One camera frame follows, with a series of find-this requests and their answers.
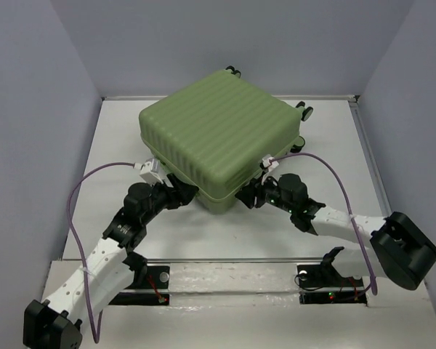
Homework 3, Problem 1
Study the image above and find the light green hard suitcase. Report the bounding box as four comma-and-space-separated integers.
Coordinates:
139, 65, 313, 214

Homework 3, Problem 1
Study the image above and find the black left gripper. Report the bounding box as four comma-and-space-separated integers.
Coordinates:
141, 173, 198, 225

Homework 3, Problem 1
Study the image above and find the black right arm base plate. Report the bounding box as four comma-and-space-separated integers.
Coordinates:
294, 263, 367, 305

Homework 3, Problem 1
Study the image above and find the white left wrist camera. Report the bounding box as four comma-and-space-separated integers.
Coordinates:
133, 158, 165, 186

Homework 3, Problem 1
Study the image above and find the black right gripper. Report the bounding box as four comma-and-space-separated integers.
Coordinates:
234, 171, 294, 214

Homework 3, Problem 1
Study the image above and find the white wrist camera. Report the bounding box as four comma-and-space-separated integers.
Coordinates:
260, 154, 279, 184
133, 158, 165, 186

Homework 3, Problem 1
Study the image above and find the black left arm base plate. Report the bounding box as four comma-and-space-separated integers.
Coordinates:
109, 265, 170, 306

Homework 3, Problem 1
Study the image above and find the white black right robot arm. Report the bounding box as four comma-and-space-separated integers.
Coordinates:
235, 174, 436, 290

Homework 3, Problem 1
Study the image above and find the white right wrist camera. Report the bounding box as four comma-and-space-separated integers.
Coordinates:
260, 154, 279, 184

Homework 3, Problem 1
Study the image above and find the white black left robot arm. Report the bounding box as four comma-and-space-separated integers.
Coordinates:
23, 174, 198, 348

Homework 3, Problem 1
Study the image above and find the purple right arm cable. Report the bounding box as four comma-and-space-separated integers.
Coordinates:
270, 152, 379, 296

